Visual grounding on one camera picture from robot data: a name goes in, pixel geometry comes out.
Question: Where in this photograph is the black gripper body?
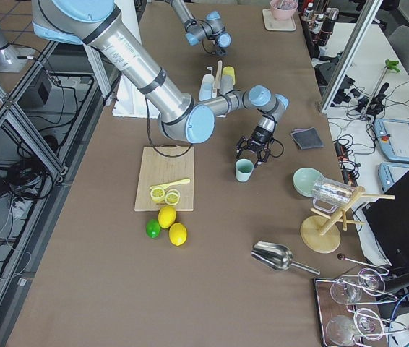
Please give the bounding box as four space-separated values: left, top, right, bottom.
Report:
236 116 276 160
213 45 227 55

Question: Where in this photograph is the mint green plastic cup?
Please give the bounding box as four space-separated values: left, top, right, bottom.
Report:
235 158 254 182

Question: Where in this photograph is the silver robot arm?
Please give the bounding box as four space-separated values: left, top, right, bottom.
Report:
168 0 232 56
32 1 288 165

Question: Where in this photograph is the white cup holder rack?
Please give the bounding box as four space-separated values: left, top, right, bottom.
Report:
207 60 223 99

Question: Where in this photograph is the yellow cup on rack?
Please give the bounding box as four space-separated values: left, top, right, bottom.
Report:
222 66 236 85

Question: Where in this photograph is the grey cup on rack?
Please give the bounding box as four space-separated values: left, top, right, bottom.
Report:
219 74 234 95

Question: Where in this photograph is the light blue cup on rack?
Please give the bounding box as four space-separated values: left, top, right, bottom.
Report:
198 74 215 101

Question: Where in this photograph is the grey folded cloth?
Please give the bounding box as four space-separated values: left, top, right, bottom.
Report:
290 127 324 150

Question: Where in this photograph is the mint green bowl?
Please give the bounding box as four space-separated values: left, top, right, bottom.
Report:
293 167 323 197

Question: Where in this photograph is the cream plastic tray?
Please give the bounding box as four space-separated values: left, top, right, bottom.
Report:
262 9 296 32

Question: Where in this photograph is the clear glass mug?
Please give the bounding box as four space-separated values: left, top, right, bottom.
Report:
311 176 355 213

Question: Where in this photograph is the pink bowl with ice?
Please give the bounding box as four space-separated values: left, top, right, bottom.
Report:
270 0 298 20

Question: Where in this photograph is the wooden cutting board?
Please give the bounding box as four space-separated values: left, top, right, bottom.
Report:
134 146 194 212

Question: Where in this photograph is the lemon slice right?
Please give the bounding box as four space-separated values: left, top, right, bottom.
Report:
164 189 181 206

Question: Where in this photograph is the lemon slice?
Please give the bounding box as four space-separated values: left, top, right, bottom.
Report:
150 187 165 203
164 189 181 206

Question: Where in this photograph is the yellow plastic knife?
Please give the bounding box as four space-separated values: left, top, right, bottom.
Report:
150 178 191 189

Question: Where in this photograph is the lemon slice left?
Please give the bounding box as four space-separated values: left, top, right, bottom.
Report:
150 187 165 203

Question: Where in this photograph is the wooden mug tree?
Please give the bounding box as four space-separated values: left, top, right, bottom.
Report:
300 186 395 254

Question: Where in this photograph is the yellow lemon near board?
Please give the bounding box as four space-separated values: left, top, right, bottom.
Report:
158 205 176 229

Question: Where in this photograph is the metal scoop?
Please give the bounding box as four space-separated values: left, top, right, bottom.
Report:
251 241 320 275

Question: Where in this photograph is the yellow lemon near scoop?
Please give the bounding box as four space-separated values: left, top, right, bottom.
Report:
169 223 188 246

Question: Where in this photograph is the green lime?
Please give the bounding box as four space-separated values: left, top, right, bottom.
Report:
145 219 161 239

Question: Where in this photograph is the blue teach pendant near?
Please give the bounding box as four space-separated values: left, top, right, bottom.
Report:
377 162 409 192

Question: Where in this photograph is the blue teach pendant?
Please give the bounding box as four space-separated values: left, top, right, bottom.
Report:
377 162 409 192
374 119 409 163

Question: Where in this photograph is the blue teach pendant far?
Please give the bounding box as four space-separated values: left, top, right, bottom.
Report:
374 119 409 163

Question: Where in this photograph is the upper wine glass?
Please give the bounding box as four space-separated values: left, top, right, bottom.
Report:
330 267 385 304

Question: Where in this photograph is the black monitor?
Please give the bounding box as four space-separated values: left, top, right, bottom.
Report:
362 171 409 267

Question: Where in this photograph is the wine glass rack tray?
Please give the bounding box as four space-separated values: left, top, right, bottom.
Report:
314 267 407 346

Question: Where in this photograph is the lower wine glass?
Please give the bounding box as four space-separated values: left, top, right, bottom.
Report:
325 308 384 346

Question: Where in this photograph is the aluminium frame post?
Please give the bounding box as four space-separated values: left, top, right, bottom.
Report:
319 0 382 116

